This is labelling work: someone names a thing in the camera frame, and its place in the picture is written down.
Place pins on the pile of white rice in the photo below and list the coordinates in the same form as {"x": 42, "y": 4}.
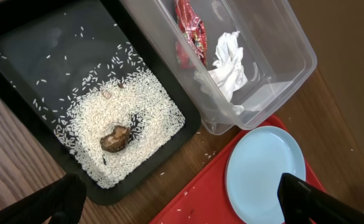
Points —
{"x": 78, "y": 76}

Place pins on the red snack wrapper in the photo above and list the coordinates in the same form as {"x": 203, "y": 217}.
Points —
{"x": 192, "y": 27}

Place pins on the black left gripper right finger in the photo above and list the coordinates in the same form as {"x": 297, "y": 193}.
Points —
{"x": 302, "y": 203}

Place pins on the white napkin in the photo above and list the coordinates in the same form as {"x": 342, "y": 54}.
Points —
{"x": 229, "y": 75}

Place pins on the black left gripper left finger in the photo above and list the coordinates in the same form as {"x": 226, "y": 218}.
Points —
{"x": 59, "y": 202}

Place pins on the large light blue plate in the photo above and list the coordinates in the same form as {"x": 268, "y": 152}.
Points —
{"x": 254, "y": 170}

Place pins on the black waste tray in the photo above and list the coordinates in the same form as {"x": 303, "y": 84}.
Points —
{"x": 30, "y": 10}

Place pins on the clear plastic waste bin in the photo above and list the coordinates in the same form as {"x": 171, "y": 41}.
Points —
{"x": 277, "y": 56}

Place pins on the red serving tray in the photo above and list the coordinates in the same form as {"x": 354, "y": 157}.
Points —
{"x": 204, "y": 198}

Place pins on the brown food scrap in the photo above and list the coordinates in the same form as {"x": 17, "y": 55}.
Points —
{"x": 117, "y": 140}

